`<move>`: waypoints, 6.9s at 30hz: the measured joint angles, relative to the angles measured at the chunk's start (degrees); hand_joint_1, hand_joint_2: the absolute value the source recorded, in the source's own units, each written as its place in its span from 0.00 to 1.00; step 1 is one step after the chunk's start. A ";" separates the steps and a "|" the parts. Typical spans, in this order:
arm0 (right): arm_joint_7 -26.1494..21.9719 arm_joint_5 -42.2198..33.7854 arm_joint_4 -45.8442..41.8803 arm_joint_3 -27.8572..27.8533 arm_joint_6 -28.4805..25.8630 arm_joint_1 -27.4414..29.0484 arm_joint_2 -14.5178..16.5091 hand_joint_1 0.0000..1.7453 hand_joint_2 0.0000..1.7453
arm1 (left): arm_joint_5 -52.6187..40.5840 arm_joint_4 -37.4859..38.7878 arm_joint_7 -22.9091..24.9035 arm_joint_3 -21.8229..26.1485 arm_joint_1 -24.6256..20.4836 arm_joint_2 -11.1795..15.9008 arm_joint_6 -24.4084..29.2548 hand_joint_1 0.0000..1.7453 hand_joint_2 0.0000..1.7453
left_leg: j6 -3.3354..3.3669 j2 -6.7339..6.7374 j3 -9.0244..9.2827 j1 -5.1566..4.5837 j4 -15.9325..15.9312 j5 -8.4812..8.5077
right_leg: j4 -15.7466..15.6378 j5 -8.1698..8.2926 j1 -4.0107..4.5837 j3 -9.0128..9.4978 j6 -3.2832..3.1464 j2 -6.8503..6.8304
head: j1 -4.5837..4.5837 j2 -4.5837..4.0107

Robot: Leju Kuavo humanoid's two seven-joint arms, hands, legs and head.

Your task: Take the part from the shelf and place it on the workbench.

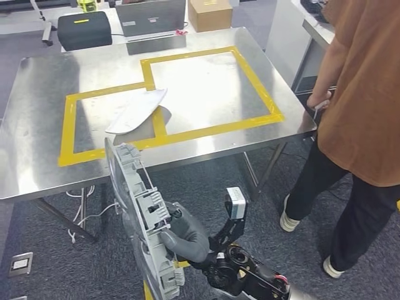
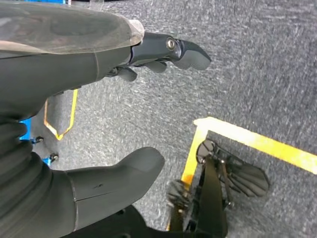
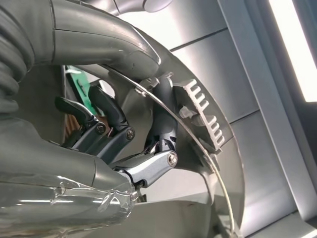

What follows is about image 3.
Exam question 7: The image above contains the ceiling light panel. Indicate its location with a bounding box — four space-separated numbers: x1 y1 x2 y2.
269 0 317 103

